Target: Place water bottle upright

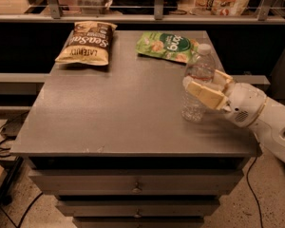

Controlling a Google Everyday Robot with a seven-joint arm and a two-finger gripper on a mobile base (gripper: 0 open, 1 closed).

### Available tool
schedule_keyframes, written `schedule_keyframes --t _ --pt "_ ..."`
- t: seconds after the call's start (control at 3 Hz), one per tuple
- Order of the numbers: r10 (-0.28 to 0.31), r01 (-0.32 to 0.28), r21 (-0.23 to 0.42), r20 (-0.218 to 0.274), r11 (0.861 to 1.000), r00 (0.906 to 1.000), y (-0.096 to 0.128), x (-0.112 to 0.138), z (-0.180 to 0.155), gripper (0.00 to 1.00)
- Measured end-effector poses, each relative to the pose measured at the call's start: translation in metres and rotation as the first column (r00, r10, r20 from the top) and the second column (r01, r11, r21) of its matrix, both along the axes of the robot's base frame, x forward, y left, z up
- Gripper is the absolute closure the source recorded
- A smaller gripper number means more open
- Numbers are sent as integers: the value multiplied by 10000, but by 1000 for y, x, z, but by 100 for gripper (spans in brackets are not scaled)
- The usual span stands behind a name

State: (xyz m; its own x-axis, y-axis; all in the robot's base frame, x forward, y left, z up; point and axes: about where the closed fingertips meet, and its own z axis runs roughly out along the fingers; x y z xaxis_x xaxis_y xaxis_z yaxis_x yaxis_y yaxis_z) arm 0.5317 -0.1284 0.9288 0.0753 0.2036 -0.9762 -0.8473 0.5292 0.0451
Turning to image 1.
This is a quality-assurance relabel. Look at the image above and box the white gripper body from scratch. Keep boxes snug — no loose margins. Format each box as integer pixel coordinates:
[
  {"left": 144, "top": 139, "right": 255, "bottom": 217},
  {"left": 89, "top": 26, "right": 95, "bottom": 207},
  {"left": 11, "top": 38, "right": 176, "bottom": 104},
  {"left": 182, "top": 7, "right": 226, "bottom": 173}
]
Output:
[{"left": 223, "top": 83, "right": 267, "bottom": 127}]

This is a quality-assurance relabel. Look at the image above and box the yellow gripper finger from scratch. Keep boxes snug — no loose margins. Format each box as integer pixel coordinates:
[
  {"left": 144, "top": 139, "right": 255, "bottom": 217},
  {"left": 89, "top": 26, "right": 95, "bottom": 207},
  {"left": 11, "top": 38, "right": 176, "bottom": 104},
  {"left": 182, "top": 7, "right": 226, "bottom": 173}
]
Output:
[
  {"left": 182, "top": 76, "right": 228, "bottom": 110},
  {"left": 212, "top": 69, "right": 236, "bottom": 94}
]

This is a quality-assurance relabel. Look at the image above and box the clear plastic water bottle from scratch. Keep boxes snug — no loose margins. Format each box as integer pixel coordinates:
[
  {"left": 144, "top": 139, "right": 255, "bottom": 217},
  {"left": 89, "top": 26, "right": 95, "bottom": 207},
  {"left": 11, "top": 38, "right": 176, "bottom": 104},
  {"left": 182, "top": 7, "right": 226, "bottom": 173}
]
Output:
[{"left": 181, "top": 44, "right": 216, "bottom": 123}]

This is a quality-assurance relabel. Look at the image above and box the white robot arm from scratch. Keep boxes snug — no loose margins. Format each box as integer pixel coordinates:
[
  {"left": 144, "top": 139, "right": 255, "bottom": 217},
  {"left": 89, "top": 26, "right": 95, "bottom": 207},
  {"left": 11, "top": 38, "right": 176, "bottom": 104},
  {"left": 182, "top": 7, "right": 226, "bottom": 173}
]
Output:
[{"left": 182, "top": 69, "right": 285, "bottom": 163}]

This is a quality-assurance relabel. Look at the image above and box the green snack bag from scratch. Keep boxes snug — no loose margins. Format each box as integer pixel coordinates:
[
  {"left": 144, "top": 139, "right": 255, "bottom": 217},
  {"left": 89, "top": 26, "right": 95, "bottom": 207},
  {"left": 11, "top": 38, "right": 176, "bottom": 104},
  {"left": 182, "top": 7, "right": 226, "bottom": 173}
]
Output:
[{"left": 136, "top": 31, "right": 199, "bottom": 64}]

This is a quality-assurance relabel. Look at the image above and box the grey drawer cabinet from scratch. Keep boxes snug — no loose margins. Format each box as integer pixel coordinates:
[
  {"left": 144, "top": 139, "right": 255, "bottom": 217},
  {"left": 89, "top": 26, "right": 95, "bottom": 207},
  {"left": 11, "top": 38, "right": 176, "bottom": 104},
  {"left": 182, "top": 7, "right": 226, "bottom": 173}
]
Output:
[{"left": 11, "top": 31, "right": 258, "bottom": 228}]

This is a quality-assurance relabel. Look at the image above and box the black bag on shelf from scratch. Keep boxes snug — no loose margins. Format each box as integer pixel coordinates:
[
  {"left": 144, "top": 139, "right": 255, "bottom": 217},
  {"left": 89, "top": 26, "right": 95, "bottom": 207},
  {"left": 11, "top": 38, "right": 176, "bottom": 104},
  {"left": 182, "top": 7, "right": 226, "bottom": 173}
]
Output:
[{"left": 110, "top": 0, "right": 180, "bottom": 14}]

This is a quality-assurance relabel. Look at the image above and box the brown sea salt chips bag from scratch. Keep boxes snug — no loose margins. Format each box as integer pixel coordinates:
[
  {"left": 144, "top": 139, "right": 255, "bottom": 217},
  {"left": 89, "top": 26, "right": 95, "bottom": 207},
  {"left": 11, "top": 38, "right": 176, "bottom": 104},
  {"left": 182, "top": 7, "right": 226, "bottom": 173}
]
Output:
[{"left": 55, "top": 21, "right": 117, "bottom": 66}]

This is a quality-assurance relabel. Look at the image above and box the black cable right floor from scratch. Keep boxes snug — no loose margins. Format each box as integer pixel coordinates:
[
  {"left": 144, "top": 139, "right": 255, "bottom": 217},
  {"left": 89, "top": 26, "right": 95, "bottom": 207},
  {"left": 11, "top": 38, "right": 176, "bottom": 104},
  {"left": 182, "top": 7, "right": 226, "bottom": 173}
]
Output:
[{"left": 245, "top": 155, "right": 264, "bottom": 228}]

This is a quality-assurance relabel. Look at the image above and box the metal shelf rail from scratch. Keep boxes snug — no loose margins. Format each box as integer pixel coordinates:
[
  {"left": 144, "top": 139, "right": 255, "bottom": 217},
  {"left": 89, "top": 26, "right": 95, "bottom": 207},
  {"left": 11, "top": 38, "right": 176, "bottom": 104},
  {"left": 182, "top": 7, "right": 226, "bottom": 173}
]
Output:
[{"left": 0, "top": 0, "right": 285, "bottom": 25}]

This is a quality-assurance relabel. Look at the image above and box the black cables left floor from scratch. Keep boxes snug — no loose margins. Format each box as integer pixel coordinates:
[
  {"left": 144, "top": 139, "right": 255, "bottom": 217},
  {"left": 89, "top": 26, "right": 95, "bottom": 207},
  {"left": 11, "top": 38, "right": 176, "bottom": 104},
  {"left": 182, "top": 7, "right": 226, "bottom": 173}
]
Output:
[{"left": 0, "top": 111, "right": 29, "bottom": 159}]

